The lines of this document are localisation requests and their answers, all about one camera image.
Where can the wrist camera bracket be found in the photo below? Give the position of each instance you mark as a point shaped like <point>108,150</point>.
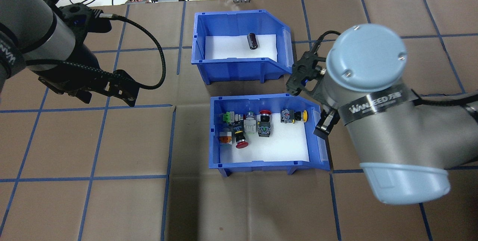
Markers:
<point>302,73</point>
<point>80,17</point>

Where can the green push button switch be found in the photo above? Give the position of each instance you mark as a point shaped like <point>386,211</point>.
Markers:
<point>227,117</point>

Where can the black cylindrical battery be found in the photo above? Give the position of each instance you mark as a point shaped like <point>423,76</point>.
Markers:
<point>253,42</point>

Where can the black switch with red button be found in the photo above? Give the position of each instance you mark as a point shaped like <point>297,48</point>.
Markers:
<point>264,129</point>

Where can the yellow push button switch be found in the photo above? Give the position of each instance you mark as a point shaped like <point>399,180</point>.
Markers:
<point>289,116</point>

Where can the orange push button switch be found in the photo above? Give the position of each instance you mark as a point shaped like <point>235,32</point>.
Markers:
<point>225,139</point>

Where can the red mushroom emergency stop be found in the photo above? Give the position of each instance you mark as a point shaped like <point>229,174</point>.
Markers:
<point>242,144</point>

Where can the white push button switch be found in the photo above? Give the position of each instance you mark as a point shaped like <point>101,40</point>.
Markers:
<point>250,126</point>

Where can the blue plastic push-button bin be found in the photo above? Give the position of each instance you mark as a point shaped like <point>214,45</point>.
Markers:
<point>261,101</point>

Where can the blue plastic battery bin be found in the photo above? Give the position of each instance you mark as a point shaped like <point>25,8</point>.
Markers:
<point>239,71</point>

